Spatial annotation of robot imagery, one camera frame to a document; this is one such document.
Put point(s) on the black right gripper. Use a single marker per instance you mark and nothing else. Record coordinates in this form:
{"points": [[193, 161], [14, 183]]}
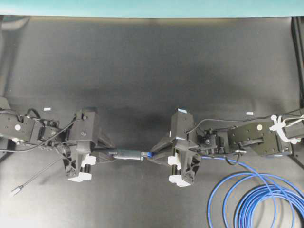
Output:
{"points": [[179, 150]]}

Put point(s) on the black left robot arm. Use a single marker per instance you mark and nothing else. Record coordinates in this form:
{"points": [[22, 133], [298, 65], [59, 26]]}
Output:
{"points": [[23, 133]]}

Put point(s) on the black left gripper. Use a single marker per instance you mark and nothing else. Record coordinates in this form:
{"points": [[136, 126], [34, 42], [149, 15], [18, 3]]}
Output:
{"points": [[82, 137]]}

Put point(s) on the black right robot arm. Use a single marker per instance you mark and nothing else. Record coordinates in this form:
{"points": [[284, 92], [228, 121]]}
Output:
{"points": [[249, 135]]}

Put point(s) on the teal backdrop board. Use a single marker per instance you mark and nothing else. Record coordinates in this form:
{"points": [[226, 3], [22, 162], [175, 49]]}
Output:
{"points": [[154, 8]]}

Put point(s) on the white cable clip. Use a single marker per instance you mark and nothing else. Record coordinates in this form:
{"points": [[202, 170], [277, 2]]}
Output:
{"points": [[280, 124]]}

